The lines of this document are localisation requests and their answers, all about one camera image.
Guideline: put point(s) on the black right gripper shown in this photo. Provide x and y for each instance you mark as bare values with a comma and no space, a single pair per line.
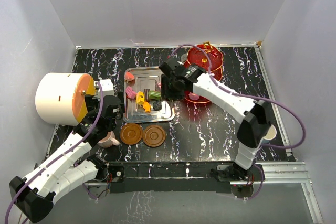
166,94

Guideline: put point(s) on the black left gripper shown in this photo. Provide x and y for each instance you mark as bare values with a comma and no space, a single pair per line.
121,107

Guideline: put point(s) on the pink roll cake top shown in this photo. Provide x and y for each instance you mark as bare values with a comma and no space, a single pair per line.
193,96

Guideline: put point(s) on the red three-tier cake stand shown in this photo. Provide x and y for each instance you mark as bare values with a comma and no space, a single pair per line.
206,56

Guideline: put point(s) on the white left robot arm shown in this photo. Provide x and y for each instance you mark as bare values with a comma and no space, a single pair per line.
36,193

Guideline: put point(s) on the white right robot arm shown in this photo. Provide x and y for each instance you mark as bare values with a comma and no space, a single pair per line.
252,116

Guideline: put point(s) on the pink square cake block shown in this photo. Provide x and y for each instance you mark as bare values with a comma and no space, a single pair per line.
130,92

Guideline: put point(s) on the yellow orange cake piece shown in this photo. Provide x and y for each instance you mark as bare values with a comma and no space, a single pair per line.
140,99

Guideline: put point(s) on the clear tape roll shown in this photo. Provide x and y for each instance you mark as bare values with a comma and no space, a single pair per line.
183,58

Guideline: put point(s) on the silver metal tray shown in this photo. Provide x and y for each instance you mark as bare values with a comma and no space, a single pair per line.
145,78

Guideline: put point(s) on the orange fish shaped pastry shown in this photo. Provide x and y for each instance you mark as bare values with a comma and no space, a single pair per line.
147,107

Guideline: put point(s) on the green striped macaron cake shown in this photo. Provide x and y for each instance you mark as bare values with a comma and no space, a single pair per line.
154,95

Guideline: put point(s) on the salmon pink cake piece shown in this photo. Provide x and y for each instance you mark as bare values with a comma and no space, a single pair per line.
128,76

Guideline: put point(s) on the brown chocolate layered cake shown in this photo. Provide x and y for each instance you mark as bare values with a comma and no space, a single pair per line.
146,94

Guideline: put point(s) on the brown wooden coaster left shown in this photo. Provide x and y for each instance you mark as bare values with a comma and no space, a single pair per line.
131,134

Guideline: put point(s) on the brown wooden coaster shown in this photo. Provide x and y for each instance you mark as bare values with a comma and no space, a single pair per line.
154,136
131,134

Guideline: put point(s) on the dark chocolate cookie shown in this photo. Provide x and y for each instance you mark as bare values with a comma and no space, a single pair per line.
157,105

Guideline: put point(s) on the pink ceramic cup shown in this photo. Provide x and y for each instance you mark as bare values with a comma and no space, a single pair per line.
109,140

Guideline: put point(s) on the brown wooden coaster right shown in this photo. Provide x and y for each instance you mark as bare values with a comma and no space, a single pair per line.
154,136

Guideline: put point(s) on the white cylindrical drum container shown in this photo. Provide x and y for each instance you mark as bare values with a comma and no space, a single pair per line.
60,97

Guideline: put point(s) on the blue ceramic cup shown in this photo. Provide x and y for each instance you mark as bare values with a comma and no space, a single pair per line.
271,134

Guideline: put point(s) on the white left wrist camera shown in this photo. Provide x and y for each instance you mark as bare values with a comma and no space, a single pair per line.
106,87

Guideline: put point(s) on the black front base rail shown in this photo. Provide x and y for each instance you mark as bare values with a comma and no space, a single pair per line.
124,177

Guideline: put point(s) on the aluminium frame rail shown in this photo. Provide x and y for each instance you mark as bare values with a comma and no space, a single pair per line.
289,172

